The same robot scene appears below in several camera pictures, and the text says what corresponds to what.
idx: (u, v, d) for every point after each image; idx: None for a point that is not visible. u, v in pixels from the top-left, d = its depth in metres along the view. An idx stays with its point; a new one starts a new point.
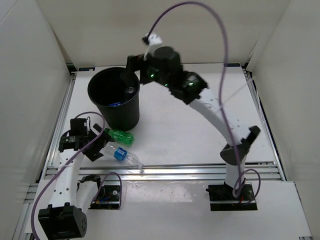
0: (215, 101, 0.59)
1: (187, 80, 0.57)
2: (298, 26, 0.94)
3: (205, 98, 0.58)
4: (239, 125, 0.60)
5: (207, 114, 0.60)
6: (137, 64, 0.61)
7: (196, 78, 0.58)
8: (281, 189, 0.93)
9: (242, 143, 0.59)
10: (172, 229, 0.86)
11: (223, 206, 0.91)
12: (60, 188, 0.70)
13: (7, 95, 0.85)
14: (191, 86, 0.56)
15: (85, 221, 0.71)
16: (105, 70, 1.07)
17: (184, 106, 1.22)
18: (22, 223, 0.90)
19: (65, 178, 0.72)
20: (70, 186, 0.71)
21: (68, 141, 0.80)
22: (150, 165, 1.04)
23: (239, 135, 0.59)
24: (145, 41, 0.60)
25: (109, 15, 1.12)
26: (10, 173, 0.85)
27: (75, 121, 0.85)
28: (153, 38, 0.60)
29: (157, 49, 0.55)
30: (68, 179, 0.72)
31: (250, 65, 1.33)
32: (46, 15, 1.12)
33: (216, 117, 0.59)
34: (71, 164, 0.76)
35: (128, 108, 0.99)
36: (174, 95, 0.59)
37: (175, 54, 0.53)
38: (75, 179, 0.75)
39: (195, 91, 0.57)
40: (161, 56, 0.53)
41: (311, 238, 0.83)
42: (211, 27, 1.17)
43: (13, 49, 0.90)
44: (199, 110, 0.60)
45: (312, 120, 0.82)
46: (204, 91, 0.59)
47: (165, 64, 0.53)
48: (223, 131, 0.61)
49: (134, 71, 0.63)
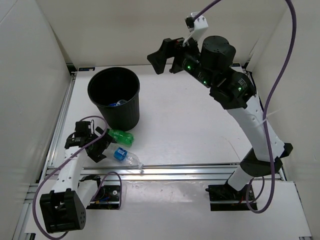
0: (259, 113, 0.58)
1: (236, 82, 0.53)
2: (298, 26, 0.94)
3: (250, 109, 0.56)
4: (275, 141, 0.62)
5: (248, 125, 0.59)
6: (174, 50, 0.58)
7: (245, 82, 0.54)
8: (281, 189, 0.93)
9: (275, 161, 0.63)
10: (172, 228, 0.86)
11: (223, 205, 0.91)
12: (63, 177, 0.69)
13: (7, 94, 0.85)
14: (239, 91, 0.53)
15: (85, 214, 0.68)
16: (104, 70, 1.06)
17: (184, 105, 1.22)
18: (22, 223, 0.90)
19: (69, 168, 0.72)
20: (73, 175, 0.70)
21: (73, 141, 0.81)
22: (150, 165, 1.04)
23: (275, 153, 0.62)
24: (190, 23, 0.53)
25: (109, 15, 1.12)
26: (10, 173, 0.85)
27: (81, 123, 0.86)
28: (198, 19, 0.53)
29: (208, 40, 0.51)
30: (72, 168, 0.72)
31: (250, 65, 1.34)
32: (45, 15, 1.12)
33: (258, 132, 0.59)
34: (75, 157, 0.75)
35: (128, 108, 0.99)
36: (215, 97, 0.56)
37: (228, 50, 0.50)
38: (78, 171, 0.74)
39: (242, 97, 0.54)
40: (213, 49, 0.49)
41: (311, 238, 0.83)
42: (211, 27, 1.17)
43: (13, 49, 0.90)
44: (241, 118, 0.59)
45: (313, 120, 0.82)
46: (250, 98, 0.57)
47: (216, 59, 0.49)
48: (258, 145, 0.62)
49: (168, 57, 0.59)
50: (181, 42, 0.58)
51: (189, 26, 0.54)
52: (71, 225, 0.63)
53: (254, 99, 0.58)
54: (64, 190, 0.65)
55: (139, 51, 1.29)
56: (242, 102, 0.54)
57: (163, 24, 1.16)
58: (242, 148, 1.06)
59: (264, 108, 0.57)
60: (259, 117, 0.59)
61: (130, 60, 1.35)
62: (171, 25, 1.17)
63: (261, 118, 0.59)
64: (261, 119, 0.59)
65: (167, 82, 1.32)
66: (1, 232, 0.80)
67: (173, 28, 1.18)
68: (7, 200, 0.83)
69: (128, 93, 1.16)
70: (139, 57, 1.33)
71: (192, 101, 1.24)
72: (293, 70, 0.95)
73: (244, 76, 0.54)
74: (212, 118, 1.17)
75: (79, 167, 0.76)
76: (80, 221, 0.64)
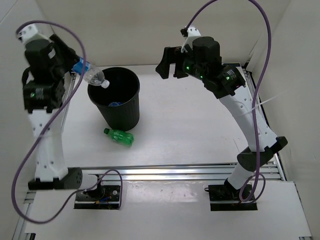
0: (248, 102, 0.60)
1: (225, 73, 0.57)
2: (299, 26, 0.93)
3: (238, 97, 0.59)
4: (266, 132, 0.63)
5: (237, 114, 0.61)
6: (174, 55, 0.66)
7: (235, 73, 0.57)
8: (281, 189, 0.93)
9: (265, 151, 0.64)
10: (172, 228, 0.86)
11: (222, 206, 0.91)
12: (43, 161, 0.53)
13: (7, 95, 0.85)
14: (228, 79, 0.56)
15: (79, 173, 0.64)
16: (102, 71, 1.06)
17: (184, 105, 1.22)
18: (22, 223, 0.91)
19: (45, 148, 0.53)
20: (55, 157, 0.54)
21: (34, 98, 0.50)
22: (150, 165, 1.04)
23: (265, 142, 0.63)
24: (184, 32, 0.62)
25: (109, 15, 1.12)
26: (10, 173, 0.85)
27: (33, 57, 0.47)
28: (191, 30, 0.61)
29: (197, 39, 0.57)
30: (50, 148, 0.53)
31: (250, 65, 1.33)
32: (46, 15, 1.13)
33: (246, 120, 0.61)
34: (47, 132, 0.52)
35: (128, 108, 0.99)
36: (207, 88, 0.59)
37: (213, 44, 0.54)
38: (57, 143, 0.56)
39: (230, 86, 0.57)
40: (200, 44, 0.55)
41: (311, 238, 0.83)
42: (211, 27, 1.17)
43: (13, 49, 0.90)
44: (230, 106, 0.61)
45: (313, 119, 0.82)
46: (240, 88, 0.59)
47: (202, 51, 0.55)
48: (248, 134, 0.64)
49: (169, 62, 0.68)
50: (179, 48, 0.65)
51: (185, 35, 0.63)
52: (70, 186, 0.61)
53: (244, 89, 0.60)
54: (51, 180, 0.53)
55: (139, 50, 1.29)
56: (231, 91, 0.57)
57: (164, 23, 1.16)
58: (242, 148, 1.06)
59: (254, 98, 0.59)
60: (248, 105, 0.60)
61: (130, 60, 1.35)
62: (171, 25, 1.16)
63: (250, 107, 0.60)
64: (250, 107, 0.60)
65: (167, 82, 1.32)
66: (1, 232, 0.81)
67: (173, 27, 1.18)
68: (7, 200, 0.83)
69: (128, 93, 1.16)
70: (139, 57, 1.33)
71: (192, 100, 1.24)
72: (294, 70, 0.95)
73: (234, 68, 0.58)
74: (212, 118, 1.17)
75: (57, 138, 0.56)
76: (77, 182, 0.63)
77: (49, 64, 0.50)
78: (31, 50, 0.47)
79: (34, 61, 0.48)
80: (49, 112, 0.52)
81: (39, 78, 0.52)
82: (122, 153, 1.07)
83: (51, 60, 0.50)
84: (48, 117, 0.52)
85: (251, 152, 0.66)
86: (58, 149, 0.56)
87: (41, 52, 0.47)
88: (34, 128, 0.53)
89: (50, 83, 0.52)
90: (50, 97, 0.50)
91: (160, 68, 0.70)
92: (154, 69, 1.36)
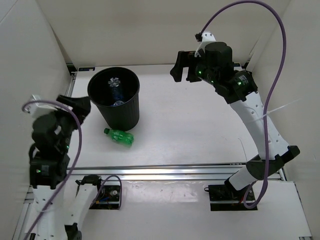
0: (259, 108, 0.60)
1: (237, 78, 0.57)
2: (299, 26, 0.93)
3: (250, 103, 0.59)
4: (277, 140, 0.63)
5: (248, 120, 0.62)
6: (187, 59, 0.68)
7: (247, 79, 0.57)
8: (281, 189, 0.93)
9: (275, 160, 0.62)
10: (171, 228, 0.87)
11: (222, 206, 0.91)
12: (44, 235, 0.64)
13: (7, 95, 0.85)
14: (239, 85, 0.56)
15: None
16: (102, 71, 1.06)
17: (184, 106, 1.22)
18: (22, 223, 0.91)
19: (46, 224, 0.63)
20: (55, 232, 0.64)
21: (42, 173, 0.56)
22: (150, 165, 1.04)
23: (276, 150, 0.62)
24: (199, 37, 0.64)
25: (109, 15, 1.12)
26: (10, 173, 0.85)
27: (38, 137, 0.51)
28: (206, 35, 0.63)
29: (210, 44, 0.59)
30: (50, 224, 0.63)
31: (250, 65, 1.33)
32: (46, 15, 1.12)
33: (257, 127, 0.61)
34: (49, 207, 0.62)
35: (128, 108, 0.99)
36: (218, 93, 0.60)
37: (226, 49, 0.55)
38: (58, 216, 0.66)
39: (242, 91, 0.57)
40: (213, 49, 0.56)
41: (311, 238, 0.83)
42: (211, 27, 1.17)
43: (13, 49, 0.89)
44: (240, 113, 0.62)
45: (313, 119, 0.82)
46: (252, 94, 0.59)
47: (214, 56, 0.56)
48: (258, 141, 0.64)
49: (183, 66, 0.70)
50: (193, 53, 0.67)
51: (199, 40, 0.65)
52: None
53: (256, 95, 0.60)
54: None
55: (139, 51, 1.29)
56: (242, 96, 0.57)
57: (164, 24, 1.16)
58: (243, 148, 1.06)
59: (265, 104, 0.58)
60: (260, 112, 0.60)
61: (130, 60, 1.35)
62: (171, 25, 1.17)
63: (261, 114, 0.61)
64: (261, 114, 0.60)
65: (167, 82, 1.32)
66: (1, 232, 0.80)
67: (173, 28, 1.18)
68: (7, 200, 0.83)
69: (105, 93, 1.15)
70: (139, 57, 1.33)
71: (192, 100, 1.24)
72: (294, 70, 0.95)
73: (247, 74, 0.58)
74: (212, 118, 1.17)
75: (58, 207, 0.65)
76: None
77: (53, 139, 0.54)
78: (37, 132, 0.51)
79: (40, 141, 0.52)
80: (53, 187, 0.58)
81: (45, 154, 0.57)
82: (122, 153, 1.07)
83: (57, 136, 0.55)
84: (51, 192, 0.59)
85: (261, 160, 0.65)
86: (60, 224, 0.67)
87: (49, 131, 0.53)
88: (37, 202, 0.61)
89: (56, 158, 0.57)
90: (54, 172, 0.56)
91: (174, 72, 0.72)
92: (154, 69, 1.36)
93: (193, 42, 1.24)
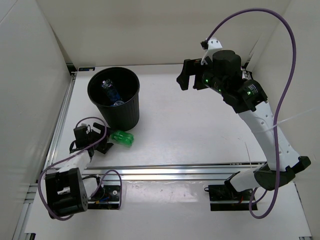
0: (269, 117, 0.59)
1: (246, 88, 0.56)
2: (298, 26, 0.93)
3: (260, 113, 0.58)
4: (288, 150, 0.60)
5: (257, 130, 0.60)
6: (194, 67, 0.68)
7: (256, 88, 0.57)
8: (282, 189, 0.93)
9: (286, 171, 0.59)
10: (171, 228, 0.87)
11: (223, 206, 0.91)
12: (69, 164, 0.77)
13: (7, 95, 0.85)
14: (249, 94, 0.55)
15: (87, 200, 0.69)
16: (104, 71, 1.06)
17: (184, 106, 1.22)
18: (22, 223, 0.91)
19: (74, 159, 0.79)
20: (77, 163, 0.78)
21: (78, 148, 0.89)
22: (150, 165, 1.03)
23: (286, 161, 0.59)
24: (204, 45, 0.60)
25: (109, 15, 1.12)
26: (10, 173, 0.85)
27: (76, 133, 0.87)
28: (212, 42, 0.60)
29: (218, 53, 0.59)
30: (77, 159, 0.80)
31: (250, 65, 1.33)
32: (46, 15, 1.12)
33: (267, 137, 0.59)
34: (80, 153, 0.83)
35: (128, 108, 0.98)
36: (227, 102, 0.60)
37: (234, 58, 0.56)
38: (82, 163, 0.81)
39: (251, 101, 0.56)
40: (221, 58, 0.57)
41: (311, 238, 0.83)
42: (211, 28, 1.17)
43: (13, 50, 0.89)
44: (250, 123, 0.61)
45: (314, 119, 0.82)
46: (262, 104, 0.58)
47: (222, 64, 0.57)
48: (268, 151, 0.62)
49: (189, 74, 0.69)
50: (200, 60, 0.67)
51: (205, 48, 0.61)
52: (74, 208, 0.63)
53: (266, 105, 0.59)
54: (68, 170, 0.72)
55: (140, 50, 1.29)
56: (251, 106, 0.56)
57: (163, 24, 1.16)
58: (242, 148, 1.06)
59: (275, 115, 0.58)
60: (269, 122, 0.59)
61: (130, 60, 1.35)
62: (171, 25, 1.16)
63: (272, 124, 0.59)
64: (271, 125, 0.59)
65: (167, 82, 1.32)
66: (1, 233, 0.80)
67: (173, 28, 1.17)
68: (7, 200, 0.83)
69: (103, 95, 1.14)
70: (139, 57, 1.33)
71: (192, 100, 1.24)
72: None
73: (257, 83, 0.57)
74: (212, 119, 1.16)
75: (84, 162, 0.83)
76: (81, 197, 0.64)
77: (84, 137, 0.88)
78: (76, 130, 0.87)
79: (77, 135, 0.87)
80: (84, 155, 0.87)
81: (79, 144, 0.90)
82: (122, 154, 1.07)
83: (86, 133, 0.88)
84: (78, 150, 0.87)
85: (270, 171, 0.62)
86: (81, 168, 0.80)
87: (81, 130, 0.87)
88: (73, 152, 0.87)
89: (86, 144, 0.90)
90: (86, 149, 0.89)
91: (180, 79, 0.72)
92: (154, 69, 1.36)
93: (193, 42, 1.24)
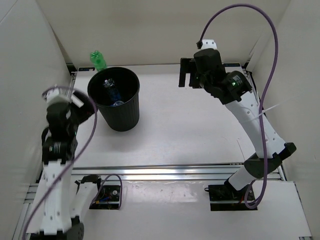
0: (255, 106, 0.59)
1: (231, 79, 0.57)
2: (299, 26, 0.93)
3: (245, 102, 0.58)
4: (273, 138, 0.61)
5: (243, 119, 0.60)
6: (188, 65, 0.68)
7: (240, 79, 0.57)
8: (281, 189, 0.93)
9: (273, 158, 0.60)
10: (171, 229, 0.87)
11: (223, 206, 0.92)
12: (51, 212, 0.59)
13: (6, 95, 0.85)
14: (233, 85, 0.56)
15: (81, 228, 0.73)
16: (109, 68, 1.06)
17: (183, 106, 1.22)
18: (22, 223, 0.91)
19: (54, 201, 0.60)
20: (61, 208, 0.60)
21: (52, 152, 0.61)
22: (150, 166, 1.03)
23: (273, 149, 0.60)
24: (199, 45, 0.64)
25: (108, 15, 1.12)
26: (10, 174, 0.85)
27: (52, 120, 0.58)
28: (207, 42, 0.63)
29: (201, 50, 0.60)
30: (58, 199, 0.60)
31: (250, 65, 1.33)
32: (45, 15, 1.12)
33: (253, 126, 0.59)
34: (59, 183, 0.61)
35: (128, 107, 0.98)
36: (214, 96, 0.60)
37: (214, 53, 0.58)
38: (66, 192, 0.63)
39: (236, 91, 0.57)
40: (201, 54, 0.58)
41: (311, 238, 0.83)
42: (211, 27, 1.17)
43: (13, 49, 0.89)
44: (237, 114, 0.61)
45: (314, 119, 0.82)
46: (246, 94, 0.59)
47: (204, 60, 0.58)
48: (254, 139, 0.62)
49: (184, 71, 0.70)
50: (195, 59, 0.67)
51: (199, 47, 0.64)
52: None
53: (251, 94, 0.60)
54: (54, 232, 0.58)
55: (139, 50, 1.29)
56: (237, 97, 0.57)
57: (163, 23, 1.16)
58: (242, 148, 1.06)
59: (260, 102, 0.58)
60: (255, 111, 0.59)
61: (130, 60, 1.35)
62: (171, 25, 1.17)
63: (257, 113, 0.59)
64: (257, 113, 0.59)
65: (167, 82, 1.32)
66: (1, 233, 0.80)
67: (173, 28, 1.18)
68: (7, 200, 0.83)
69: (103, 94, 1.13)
70: (139, 57, 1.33)
71: (192, 101, 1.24)
72: (294, 69, 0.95)
73: (241, 74, 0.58)
74: (212, 119, 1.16)
75: (67, 183, 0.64)
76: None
77: (64, 123, 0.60)
78: (52, 114, 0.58)
79: (54, 123, 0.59)
80: (62, 165, 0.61)
81: (55, 137, 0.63)
82: (122, 153, 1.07)
83: (67, 119, 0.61)
84: (60, 168, 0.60)
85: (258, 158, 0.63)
86: (66, 203, 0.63)
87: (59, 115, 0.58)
88: (47, 178, 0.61)
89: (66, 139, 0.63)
90: (65, 150, 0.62)
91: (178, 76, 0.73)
92: (154, 69, 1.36)
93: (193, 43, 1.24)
